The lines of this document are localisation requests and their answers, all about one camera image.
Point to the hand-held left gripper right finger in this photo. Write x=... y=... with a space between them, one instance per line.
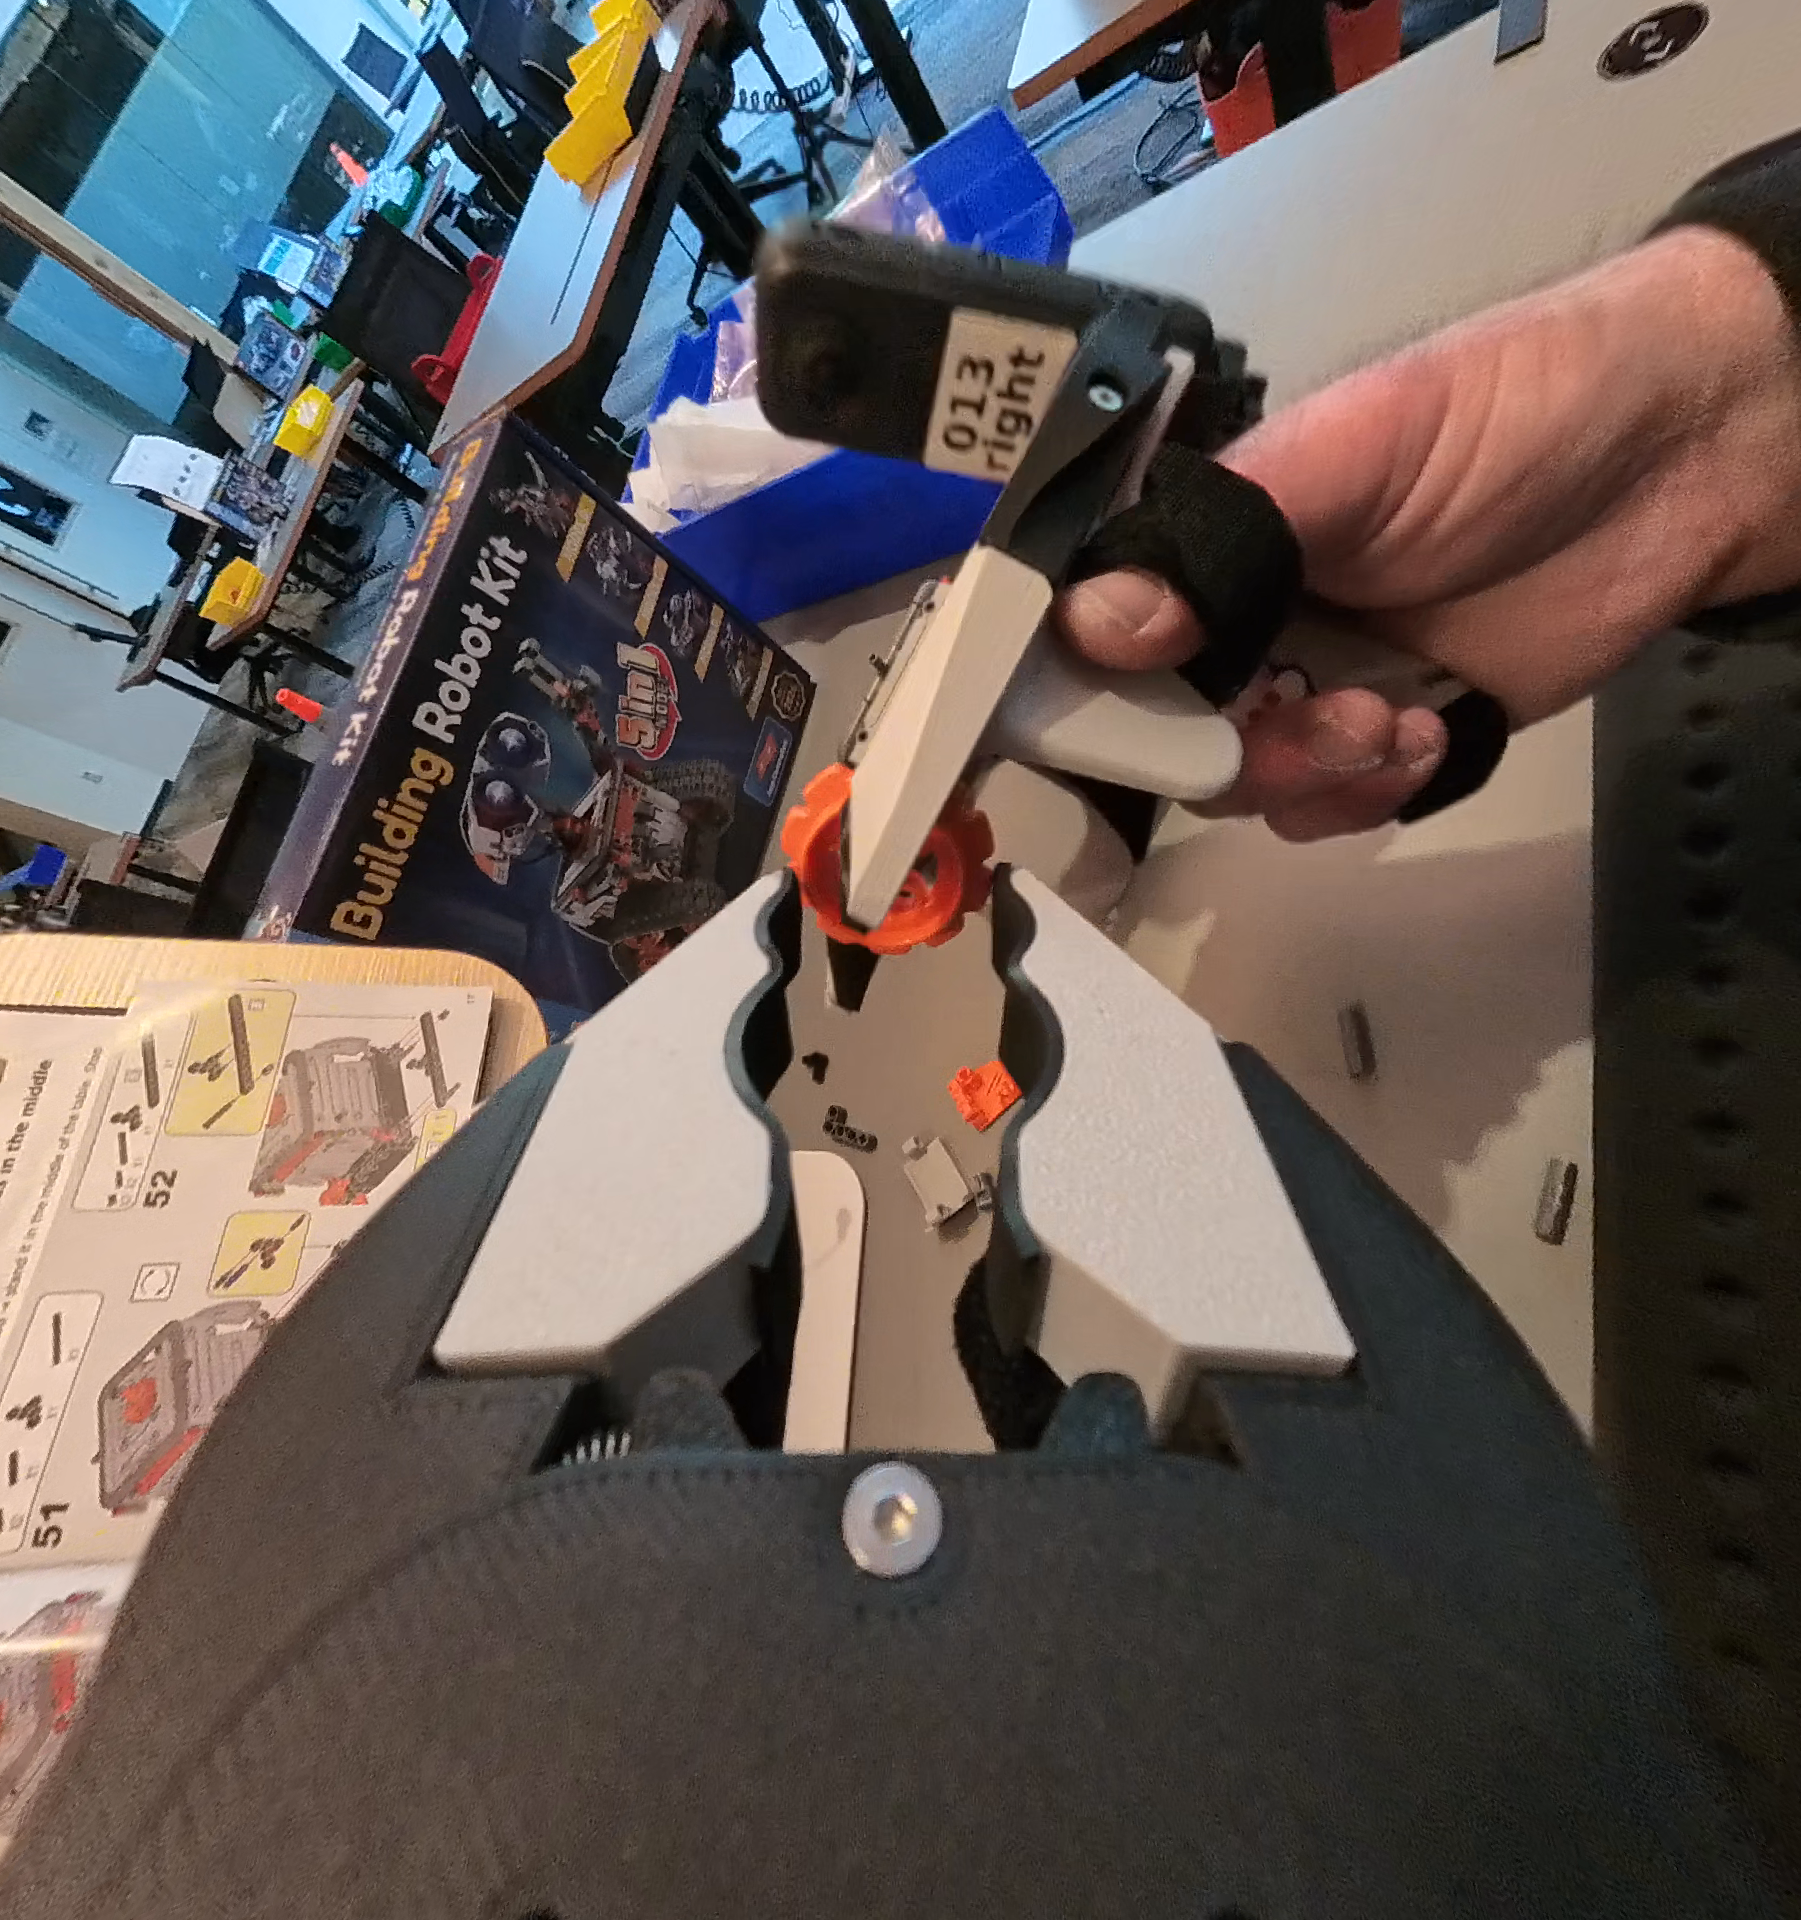
x=1185 y=1200

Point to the orange sprocket wheel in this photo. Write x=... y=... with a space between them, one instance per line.
x=816 y=855

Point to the grey angled beam part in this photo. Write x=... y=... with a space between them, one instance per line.
x=850 y=1128

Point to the clear plastic parts bags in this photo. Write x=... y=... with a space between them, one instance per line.
x=704 y=448

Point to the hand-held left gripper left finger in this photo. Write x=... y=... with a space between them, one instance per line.
x=600 y=1200

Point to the wooden background desk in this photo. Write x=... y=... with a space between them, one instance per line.
x=569 y=285

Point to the small silver metal tube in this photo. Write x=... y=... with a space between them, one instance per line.
x=1556 y=1200
x=1357 y=1043

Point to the dark blue robot kit box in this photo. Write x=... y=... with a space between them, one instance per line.
x=541 y=719

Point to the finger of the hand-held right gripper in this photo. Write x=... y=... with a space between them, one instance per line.
x=960 y=704

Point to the person's right hand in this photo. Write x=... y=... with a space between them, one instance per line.
x=1561 y=481

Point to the white instruction booklet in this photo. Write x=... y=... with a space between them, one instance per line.
x=360 y=1049

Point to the blue plastic bin with bags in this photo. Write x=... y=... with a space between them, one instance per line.
x=839 y=509

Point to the yellow parts bin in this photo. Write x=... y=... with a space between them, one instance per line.
x=600 y=90

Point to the black dimpled chair seat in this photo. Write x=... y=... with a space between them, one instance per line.
x=1739 y=1200

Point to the orange wedge panel part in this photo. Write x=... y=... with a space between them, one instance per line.
x=984 y=1096

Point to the person's right forearm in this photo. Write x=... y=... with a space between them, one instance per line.
x=1800 y=178

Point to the grey curved panel part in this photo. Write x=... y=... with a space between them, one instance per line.
x=945 y=1185

